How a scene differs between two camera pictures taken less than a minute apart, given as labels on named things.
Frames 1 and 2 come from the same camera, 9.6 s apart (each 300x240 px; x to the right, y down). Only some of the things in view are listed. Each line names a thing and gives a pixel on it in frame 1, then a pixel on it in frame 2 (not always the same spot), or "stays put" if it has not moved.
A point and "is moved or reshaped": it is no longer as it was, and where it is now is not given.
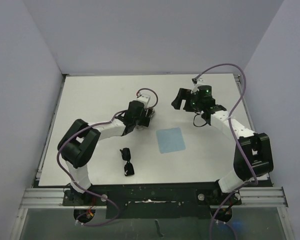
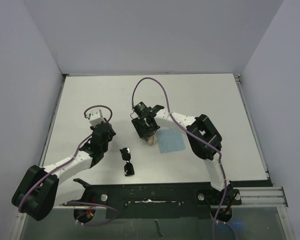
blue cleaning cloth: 170,140 stays put
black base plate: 154,200 stays put
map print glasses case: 143,122 is moved or reshaped
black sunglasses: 128,167 stays put
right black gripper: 184,94 → 142,131
